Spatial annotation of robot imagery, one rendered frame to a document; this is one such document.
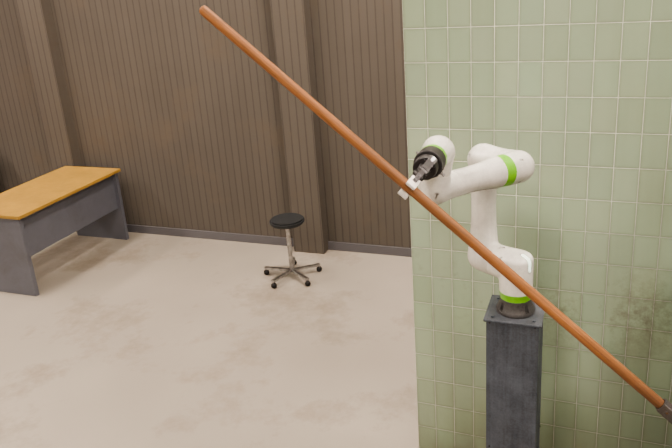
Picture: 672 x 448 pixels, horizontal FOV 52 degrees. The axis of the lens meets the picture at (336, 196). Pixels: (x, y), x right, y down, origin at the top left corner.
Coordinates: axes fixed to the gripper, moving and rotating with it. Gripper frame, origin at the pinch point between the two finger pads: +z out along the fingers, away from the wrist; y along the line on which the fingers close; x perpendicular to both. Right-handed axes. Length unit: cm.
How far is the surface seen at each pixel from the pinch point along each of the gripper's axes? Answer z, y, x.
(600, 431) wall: -120, 90, -149
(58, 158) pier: -347, 397, 285
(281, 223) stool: -289, 236, 55
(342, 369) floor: -180, 217, -48
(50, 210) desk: -253, 362, 220
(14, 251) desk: -214, 385, 212
